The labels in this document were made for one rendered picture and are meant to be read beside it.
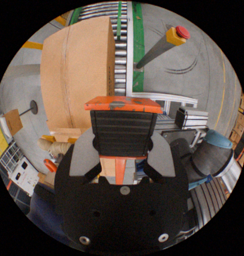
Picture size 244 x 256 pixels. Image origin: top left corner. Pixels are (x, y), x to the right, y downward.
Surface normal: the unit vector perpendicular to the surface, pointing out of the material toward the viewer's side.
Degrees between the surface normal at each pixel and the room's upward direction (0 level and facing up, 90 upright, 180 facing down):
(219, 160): 68
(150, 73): 0
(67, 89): 0
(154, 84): 0
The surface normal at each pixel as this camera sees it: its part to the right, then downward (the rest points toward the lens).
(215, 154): -0.89, 0.02
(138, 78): -0.01, 0.51
